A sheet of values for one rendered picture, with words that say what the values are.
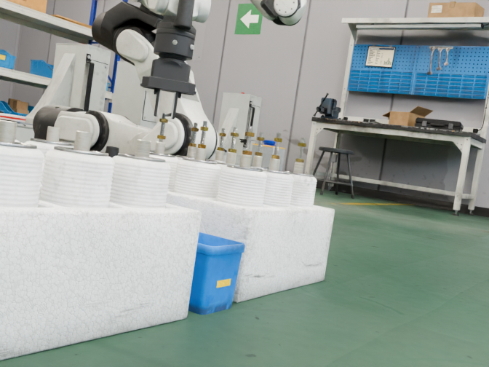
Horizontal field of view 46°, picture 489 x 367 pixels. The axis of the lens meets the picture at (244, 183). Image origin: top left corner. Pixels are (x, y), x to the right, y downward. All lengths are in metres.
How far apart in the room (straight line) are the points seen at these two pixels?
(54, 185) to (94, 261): 0.12
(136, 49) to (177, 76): 0.52
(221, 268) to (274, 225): 0.20
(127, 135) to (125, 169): 0.95
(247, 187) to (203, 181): 0.11
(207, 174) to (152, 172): 0.34
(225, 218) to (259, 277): 0.14
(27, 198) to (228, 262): 0.41
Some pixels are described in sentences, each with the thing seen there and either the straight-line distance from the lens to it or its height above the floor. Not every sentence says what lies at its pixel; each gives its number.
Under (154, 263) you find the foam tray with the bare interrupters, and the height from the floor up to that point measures 0.10.
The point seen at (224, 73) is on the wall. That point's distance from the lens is 7.68.
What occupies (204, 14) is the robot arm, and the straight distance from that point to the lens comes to 1.34.
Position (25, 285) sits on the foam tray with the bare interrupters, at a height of 0.09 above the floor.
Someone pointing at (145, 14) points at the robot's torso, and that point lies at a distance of 1.85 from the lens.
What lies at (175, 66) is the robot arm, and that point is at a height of 0.45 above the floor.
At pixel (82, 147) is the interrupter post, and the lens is 0.84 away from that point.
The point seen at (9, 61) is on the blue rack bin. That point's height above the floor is 0.87.
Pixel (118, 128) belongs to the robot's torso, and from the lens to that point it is 1.87.
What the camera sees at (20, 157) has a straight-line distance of 0.74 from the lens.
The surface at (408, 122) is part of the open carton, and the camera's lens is 5.93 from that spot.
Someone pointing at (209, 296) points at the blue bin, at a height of 0.03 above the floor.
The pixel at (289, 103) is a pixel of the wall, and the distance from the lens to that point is 7.08.
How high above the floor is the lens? 0.28
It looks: 3 degrees down
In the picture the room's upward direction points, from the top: 8 degrees clockwise
